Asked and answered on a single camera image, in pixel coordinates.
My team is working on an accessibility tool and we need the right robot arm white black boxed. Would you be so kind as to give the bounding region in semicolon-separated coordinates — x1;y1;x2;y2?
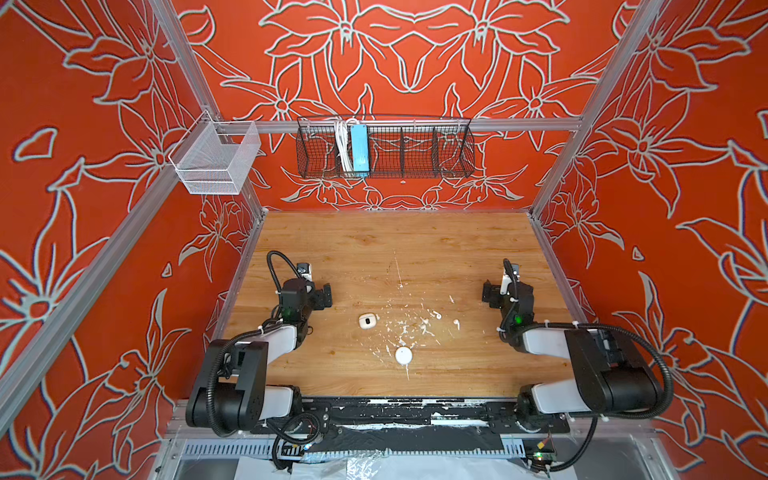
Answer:
482;259;674;431

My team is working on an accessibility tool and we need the blue flat box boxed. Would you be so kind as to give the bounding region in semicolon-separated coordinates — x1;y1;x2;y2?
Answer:
350;124;370;177

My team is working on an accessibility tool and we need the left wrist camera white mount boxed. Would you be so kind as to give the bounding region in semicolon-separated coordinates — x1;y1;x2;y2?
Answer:
296;262;313;282

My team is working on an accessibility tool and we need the small green circuit board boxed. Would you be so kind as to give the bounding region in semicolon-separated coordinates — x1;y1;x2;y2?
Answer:
525;449;556;473

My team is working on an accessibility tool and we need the black wire wall basket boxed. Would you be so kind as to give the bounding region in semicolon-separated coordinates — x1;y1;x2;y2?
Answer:
296;115;476;180

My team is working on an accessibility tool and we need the white round disc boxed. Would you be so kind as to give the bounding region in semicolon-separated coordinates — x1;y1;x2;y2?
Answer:
395;346;413;366

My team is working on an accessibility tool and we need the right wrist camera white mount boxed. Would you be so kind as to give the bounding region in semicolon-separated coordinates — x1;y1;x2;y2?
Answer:
500;264;519;297

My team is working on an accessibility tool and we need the clear plastic wall bin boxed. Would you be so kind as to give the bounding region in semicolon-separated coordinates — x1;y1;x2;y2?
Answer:
169;110;262;195

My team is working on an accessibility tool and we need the white coiled cable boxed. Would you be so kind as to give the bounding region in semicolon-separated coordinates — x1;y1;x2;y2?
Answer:
334;119;354;176

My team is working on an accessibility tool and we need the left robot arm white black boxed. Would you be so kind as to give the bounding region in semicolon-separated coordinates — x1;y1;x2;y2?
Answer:
185;250;333;437

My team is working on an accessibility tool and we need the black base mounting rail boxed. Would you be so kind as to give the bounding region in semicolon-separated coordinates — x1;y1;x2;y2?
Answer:
251;395;571;454

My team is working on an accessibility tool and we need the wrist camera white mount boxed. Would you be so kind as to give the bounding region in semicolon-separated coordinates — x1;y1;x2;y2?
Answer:
500;264;519;297
296;262;313;282

